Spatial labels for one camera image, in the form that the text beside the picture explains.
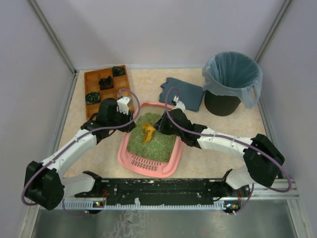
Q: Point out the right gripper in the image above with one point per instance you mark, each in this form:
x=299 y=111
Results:
x=167 y=123

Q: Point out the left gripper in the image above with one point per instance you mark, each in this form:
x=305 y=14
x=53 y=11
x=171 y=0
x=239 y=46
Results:
x=126 y=121

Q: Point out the yellow plastic litter scoop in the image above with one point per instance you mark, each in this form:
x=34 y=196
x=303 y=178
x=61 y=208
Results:
x=148 y=131

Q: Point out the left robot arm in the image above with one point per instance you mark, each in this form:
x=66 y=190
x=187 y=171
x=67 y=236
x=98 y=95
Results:
x=45 y=184

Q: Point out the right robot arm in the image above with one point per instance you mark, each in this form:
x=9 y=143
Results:
x=262 y=159

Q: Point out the green cat litter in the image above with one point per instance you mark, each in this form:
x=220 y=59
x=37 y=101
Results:
x=159 y=148

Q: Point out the black green coiled item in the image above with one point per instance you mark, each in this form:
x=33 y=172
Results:
x=92 y=98

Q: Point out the folded grey-blue cloth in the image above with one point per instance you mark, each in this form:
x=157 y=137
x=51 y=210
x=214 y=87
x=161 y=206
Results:
x=191 y=95

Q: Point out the black coiled item middle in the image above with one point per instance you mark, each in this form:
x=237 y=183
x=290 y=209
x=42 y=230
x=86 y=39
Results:
x=106 y=83

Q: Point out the wooden compartment tray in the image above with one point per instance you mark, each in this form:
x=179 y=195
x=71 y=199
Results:
x=91 y=82

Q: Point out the black coiled item top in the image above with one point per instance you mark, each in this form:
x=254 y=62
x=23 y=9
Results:
x=118 y=71

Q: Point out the black trash bin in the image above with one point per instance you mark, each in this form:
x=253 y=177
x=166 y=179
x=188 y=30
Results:
x=221 y=105

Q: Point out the blue plastic bin liner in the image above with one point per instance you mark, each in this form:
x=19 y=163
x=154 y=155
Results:
x=233 y=74

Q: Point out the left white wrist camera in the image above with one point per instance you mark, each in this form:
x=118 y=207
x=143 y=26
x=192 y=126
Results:
x=123 y=104

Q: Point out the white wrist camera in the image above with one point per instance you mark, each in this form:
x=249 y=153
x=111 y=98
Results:
x=178 y=104
x=123 y=104

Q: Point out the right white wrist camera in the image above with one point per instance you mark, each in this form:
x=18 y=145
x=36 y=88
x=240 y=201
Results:
x=178 y=104

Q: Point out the black metal base rail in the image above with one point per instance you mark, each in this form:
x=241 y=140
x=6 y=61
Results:
x=159 y=194

